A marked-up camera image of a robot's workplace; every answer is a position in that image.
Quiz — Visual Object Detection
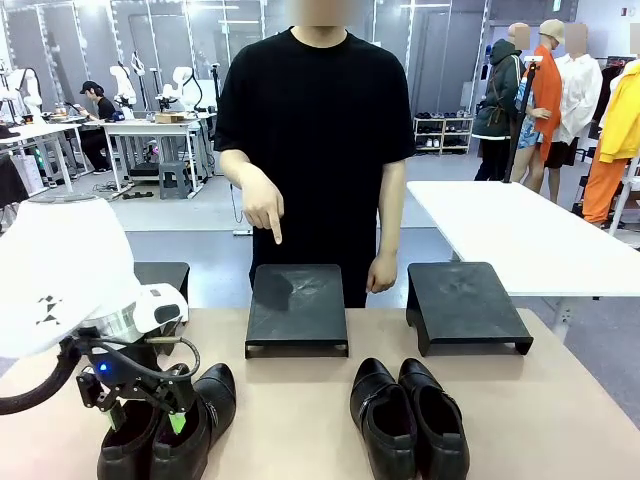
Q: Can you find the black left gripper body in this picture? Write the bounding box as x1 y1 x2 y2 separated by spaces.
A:
79 342 166 401

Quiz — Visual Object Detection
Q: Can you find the black leather dress shoe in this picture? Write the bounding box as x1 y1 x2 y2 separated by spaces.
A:
149 362 237 480
96 399 162 480

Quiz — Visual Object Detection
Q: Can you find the black buckle strap shoe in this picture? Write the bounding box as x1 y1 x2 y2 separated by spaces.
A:
398 357 471 480
349 357 419 480

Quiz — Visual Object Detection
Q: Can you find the person's right forearm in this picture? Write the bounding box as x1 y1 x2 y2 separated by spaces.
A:
219 148 264 191

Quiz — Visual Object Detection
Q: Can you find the person's left forearm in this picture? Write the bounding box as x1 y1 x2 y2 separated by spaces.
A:
377 159 406 256

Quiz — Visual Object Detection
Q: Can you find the black shoe stand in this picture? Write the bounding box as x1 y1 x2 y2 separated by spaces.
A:
244 263 350 359
405 261 535 357
133 261 191 325

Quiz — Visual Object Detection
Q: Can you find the seated person in black cap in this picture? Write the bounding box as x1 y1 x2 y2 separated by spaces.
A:
78 80 120 175

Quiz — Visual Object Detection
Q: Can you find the person in black t-shirt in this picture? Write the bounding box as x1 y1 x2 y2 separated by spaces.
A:
213 0 416 309

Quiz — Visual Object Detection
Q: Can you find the person's right hand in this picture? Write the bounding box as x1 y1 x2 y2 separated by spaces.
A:
238 163 286 246

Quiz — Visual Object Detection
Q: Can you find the person's left hand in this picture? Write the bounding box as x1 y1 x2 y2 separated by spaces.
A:
366 249 400 295

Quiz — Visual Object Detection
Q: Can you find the grey plastic stool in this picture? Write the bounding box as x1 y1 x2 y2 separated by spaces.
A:
158 160 194 201

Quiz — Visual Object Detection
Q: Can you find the white lab desk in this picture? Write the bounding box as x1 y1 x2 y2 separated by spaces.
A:
102 117 217 195
0 122 85 195

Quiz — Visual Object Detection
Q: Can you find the wooden shoe rack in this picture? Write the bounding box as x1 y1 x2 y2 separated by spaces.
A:
412 115 475 155

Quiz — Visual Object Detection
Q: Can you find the white side table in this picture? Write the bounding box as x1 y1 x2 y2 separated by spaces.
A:
405 179 640 346

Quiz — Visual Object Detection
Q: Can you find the black tripod pole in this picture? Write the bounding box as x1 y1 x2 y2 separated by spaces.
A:
502 55 545 184

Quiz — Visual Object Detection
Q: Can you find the mannequin in dark hoodie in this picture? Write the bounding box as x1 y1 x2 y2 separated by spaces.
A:
472 22 527 182

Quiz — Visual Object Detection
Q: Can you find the mannequin in orange jacket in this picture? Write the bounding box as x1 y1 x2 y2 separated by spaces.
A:
509 19 565 194

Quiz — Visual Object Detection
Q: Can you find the mannequin in white shirt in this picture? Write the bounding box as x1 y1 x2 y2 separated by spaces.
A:
542 22 605 204

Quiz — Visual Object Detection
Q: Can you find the mannequin in yellow jacket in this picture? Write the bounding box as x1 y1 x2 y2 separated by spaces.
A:
582 59 640 225

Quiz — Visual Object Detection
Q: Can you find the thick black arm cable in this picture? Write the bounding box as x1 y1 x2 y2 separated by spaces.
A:
0 339 84 416

